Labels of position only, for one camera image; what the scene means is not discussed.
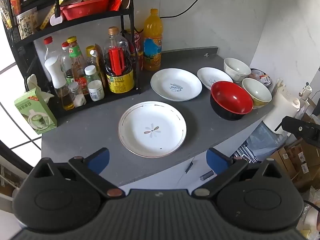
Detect jar with printed label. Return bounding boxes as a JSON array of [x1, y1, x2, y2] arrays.
[[16, 7, 39, 40]]

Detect sauce bottle with yellow cap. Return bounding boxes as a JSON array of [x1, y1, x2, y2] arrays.
[[67, 36, 90, 95]]

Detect small dark dish with scraps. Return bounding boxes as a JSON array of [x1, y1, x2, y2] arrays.
[[250, 68, 273, 87]]

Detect cream bowl with yellow outside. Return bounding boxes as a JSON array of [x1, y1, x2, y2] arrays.
[[241, 78, 272, 109]]

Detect green tissue box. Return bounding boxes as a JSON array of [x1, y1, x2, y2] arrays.
[[14, 74, 57, 135]]

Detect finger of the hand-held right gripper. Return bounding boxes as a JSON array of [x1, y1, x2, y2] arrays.
[[281, 116, 320, 148]]

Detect red plastic basket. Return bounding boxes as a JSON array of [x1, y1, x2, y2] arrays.
[[60, 0, 112, 20]]

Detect red and black bowl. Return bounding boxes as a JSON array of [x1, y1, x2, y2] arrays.
[[210, 81, 254, 121]]

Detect glass spice jar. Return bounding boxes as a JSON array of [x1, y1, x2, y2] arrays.
[[68, 81, 87, 107]]

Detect white plate with flower print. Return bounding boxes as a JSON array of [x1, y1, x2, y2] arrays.
[[118, 101, 187, 158]]

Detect white electric kettle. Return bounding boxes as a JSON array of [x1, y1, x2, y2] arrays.
[[262, 86, 300, 134]]

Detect clear bottle with red cap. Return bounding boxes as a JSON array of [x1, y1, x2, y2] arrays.
[[44, 37, 62, 63]]

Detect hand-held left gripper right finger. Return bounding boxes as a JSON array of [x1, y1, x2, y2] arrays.
[[192, 147, 287, 198]]

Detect white ribbed bowl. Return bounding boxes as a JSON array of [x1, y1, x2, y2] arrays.
[[223, 57, 251, 82]]

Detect soy sauce bottle, red handle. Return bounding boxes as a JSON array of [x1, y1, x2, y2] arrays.
[[104, 27, 135, 94]]

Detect large white plate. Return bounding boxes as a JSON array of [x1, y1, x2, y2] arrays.
[[150, 68, 202, 102]]

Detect cardboard boxes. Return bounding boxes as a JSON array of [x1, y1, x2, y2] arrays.
[[269, 139, 320, 193]]

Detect clear plastic bag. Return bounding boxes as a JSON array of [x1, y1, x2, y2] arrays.
[[246, 122, 284, 160]]

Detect black metal rack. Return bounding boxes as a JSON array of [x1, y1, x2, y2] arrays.
[[4, 0, 142, 120]]

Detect oil sprayer bottle, white top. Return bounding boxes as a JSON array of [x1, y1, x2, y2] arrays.
[[44, 56, 75, 110]]

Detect milky bottle with white cap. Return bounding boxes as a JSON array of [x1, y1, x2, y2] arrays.
[[84, 65, 105, 102]]

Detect brown bottle with white cap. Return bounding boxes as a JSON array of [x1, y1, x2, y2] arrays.
[[90, 44, 107, 85]]

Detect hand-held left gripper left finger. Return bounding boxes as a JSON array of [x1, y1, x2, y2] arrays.
[[32, 147, 125, 198]]

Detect small white plate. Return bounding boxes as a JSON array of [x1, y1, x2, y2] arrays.
[[197, 67, 234, 91]]

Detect orange juice bottle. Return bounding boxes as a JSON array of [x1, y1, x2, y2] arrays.
[[143, 9, 163, 71]]

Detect small bottle with green label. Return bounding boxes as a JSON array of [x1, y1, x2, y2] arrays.
[[61, 42, 75, 84]]

